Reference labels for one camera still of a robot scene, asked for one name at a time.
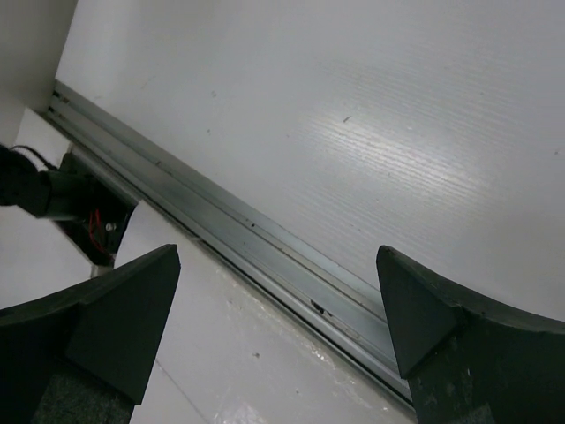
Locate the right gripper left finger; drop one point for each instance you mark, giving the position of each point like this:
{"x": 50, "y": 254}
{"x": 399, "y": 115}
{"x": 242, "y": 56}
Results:
{"x": 85, "y": 354}

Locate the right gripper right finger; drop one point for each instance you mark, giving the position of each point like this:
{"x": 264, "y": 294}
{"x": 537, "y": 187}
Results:
{"x": 468, "y": 358}

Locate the aluminium front rail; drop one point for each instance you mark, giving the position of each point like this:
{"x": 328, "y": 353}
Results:
{"x": 340, "y": 308}

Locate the white taped cover plate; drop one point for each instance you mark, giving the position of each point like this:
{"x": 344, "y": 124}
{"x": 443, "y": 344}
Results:
{"x": 228, "y": 355}

